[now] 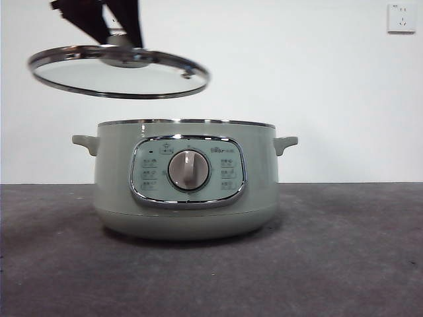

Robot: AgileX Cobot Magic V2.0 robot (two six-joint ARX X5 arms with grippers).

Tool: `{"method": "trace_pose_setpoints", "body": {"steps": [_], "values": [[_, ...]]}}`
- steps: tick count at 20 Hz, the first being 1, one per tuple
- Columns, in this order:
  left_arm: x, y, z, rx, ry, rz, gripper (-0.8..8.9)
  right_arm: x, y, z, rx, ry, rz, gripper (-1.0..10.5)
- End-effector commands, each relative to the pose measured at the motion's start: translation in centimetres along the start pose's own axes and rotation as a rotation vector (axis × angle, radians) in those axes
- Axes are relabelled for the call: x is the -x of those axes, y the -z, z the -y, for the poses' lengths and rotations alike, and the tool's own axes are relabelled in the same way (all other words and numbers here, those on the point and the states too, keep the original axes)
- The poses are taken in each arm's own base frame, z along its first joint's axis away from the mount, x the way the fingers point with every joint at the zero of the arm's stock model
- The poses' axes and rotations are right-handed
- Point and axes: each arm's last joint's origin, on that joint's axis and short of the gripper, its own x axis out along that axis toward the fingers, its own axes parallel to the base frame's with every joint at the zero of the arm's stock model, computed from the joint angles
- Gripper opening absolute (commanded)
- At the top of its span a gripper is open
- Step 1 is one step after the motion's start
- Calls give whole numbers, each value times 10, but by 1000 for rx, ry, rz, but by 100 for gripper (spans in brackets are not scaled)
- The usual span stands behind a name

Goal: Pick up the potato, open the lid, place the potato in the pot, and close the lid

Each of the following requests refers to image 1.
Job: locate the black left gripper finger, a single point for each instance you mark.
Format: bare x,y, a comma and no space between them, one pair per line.
130,20
84,14

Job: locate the glass lid with green knob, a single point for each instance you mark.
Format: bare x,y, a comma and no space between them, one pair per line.
122,57

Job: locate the pale green electric cooking pot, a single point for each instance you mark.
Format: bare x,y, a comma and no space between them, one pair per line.
115,185

